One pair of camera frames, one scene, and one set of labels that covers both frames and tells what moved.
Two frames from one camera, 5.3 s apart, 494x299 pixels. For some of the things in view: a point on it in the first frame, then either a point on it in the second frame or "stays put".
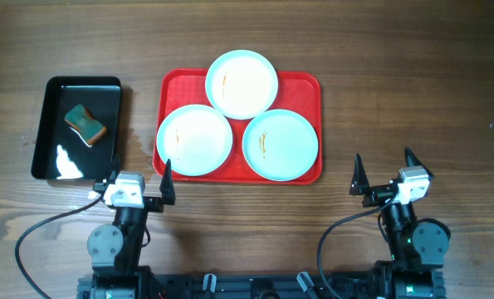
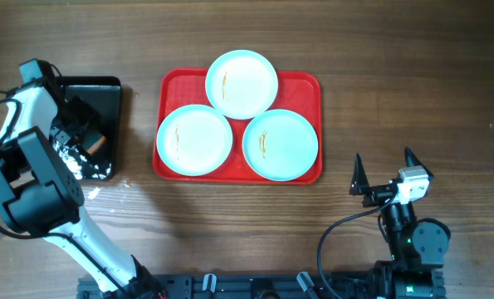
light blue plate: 242,85 stays put
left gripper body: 148,200 → 79,125
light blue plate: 196,139 stays put
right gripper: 383,195 stays put
